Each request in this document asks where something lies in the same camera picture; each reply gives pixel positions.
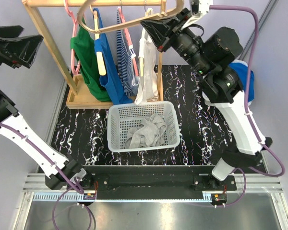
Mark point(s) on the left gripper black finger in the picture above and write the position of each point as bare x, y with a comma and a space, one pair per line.
10, 33
19, 51

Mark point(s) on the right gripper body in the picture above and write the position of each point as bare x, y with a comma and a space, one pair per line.
178, 37

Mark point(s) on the beige wooden hanger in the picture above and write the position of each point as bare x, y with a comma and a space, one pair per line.
157, 16

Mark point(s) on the grey tank top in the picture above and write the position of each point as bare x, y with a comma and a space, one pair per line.
150, 133

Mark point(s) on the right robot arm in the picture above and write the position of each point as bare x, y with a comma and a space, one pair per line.
221, 85

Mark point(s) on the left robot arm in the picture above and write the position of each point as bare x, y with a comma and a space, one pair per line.
56, 166

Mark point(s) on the white-top hanger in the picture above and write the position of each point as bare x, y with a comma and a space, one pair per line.
148, 11

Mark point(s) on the pink striped-top hanger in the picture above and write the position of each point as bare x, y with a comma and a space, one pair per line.
129, 43

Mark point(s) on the pink plastic hanger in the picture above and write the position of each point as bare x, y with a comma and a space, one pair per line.
75, 69

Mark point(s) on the blue white striped tank top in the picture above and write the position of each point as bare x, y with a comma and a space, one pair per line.
129, 80

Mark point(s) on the green tank top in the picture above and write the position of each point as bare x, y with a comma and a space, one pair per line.
84, 52

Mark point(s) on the cream wooden hanger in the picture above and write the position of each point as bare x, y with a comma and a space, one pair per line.
99, 55

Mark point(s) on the wooden clothes rack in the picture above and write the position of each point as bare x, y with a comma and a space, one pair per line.
79, 96

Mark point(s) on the blue cloth in bin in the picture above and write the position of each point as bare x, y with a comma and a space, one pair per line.
241, 67

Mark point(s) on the white perforated plastic basket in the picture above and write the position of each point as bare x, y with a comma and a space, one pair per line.
123, 117

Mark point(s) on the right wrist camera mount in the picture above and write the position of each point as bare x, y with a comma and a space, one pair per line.
199, 9

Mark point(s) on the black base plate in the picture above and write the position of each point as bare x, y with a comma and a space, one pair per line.
158, 183

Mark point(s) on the aluminium rail frame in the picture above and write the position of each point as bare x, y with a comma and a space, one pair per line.
259, 204

